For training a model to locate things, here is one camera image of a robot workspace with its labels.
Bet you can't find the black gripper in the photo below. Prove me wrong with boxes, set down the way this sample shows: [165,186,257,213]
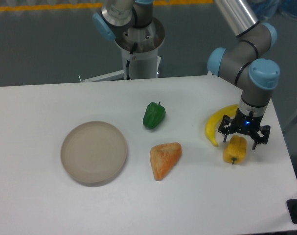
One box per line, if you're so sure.
[218,109,271,150]

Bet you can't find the yellow bell pepper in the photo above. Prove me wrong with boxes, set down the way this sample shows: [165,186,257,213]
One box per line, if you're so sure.
[223,135,247,165]

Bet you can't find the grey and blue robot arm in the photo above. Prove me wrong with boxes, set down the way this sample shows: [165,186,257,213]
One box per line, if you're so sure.
[92,0,280,144]

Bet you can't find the green bell pepper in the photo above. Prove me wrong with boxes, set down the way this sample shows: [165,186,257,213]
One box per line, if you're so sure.
[142,102,166,129]

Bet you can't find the yellow banana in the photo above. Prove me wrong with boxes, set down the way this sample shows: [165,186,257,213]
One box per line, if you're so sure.
[205,104,238,147]

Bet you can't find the orange triangular bread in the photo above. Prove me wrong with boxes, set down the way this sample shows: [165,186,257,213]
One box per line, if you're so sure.
[150,142,182,181]

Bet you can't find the blue plastic bags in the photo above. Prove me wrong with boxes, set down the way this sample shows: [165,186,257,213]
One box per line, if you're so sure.
[247,0,297,21]

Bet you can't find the beige round plate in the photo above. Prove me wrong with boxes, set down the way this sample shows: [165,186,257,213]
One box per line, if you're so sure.
[60,121,128,187]

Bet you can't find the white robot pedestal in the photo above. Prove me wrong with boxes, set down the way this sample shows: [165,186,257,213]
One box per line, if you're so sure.
[115,17,165,80]

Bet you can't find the black cable on pedestal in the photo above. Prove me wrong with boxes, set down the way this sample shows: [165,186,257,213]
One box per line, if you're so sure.
[125,42,138,80]

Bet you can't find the white base frame bar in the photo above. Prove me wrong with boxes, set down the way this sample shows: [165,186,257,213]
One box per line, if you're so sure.
[78,70,124,83]

